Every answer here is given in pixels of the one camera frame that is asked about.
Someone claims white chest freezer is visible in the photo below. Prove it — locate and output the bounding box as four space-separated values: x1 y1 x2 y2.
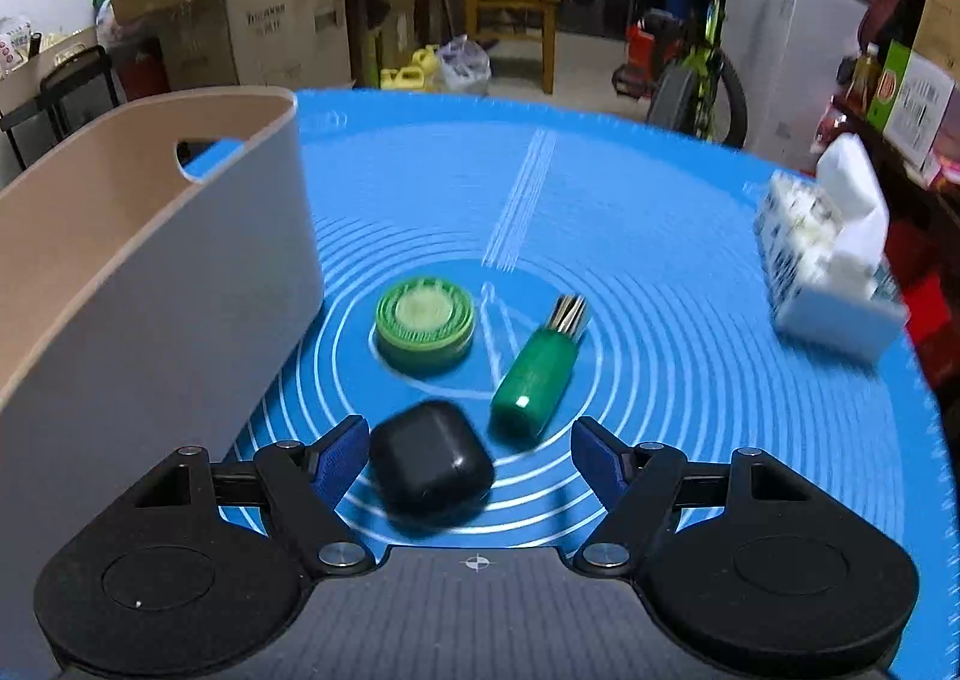
720 0 882 171

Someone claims tall brown cardboard box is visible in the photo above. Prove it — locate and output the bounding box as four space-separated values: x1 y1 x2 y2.
157 0 353 92

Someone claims black earbud case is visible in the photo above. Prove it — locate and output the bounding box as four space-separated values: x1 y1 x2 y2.
367 400 496 522

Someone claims white and green box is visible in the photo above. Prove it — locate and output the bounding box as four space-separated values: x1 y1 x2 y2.
885 50 957 171

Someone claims clear plastic bag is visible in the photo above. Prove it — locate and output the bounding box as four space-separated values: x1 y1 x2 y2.
437 35 492 95

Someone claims black utility cart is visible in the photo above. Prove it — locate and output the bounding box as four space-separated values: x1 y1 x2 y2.
0 43 125 171

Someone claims green small bottle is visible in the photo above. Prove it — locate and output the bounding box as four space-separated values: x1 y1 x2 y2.
490 294 591 440

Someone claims beige plastic storage bin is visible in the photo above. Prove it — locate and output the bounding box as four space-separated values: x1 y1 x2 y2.
0 86 326 673

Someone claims white patterned tissue box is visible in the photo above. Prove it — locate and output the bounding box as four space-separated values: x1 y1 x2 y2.
754 133 912 362

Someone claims amber drink bottle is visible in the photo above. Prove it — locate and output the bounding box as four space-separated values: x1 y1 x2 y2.
850 43 884 113

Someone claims green bicycle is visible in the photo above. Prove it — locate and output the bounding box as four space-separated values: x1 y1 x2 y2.
611 0 751 149

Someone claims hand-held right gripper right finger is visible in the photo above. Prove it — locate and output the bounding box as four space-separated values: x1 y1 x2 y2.
570 416 826 573

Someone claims blue silicone mat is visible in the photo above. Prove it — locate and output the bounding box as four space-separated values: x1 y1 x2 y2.
184 88 942 680

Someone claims red bucket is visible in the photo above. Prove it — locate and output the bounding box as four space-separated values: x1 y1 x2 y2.
611 24 680 100

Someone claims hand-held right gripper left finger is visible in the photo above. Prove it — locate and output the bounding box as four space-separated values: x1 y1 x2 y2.
131 414 376 576

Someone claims yellow plastic jug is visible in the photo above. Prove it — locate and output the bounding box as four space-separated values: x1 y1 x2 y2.
379 45 443 91

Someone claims green round tin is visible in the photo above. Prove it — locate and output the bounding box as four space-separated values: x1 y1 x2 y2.
373 275 478 375

